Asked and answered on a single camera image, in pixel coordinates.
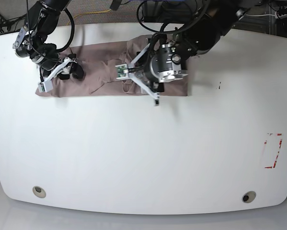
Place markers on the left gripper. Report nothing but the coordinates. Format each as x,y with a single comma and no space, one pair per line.
144,67

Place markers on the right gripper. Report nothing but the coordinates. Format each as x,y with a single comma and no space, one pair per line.
47,65

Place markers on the mauve T-shirt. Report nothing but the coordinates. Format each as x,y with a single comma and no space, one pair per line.
99,63

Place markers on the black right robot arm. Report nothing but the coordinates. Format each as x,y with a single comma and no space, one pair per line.
41,20

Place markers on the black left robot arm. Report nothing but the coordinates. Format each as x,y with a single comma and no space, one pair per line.
158,62

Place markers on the left table grommet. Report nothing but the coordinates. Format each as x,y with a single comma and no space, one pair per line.
39,192

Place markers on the table grommet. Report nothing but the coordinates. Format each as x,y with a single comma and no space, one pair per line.
249,197
39,192

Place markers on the red tape rectangle marking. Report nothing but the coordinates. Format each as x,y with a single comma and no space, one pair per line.
271,150

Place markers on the white power strip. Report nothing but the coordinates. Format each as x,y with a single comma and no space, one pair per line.
282,11

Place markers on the right table grommet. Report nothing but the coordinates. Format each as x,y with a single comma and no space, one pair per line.
249,197

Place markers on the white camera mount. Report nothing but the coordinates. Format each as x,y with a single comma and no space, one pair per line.
136,75
45,84

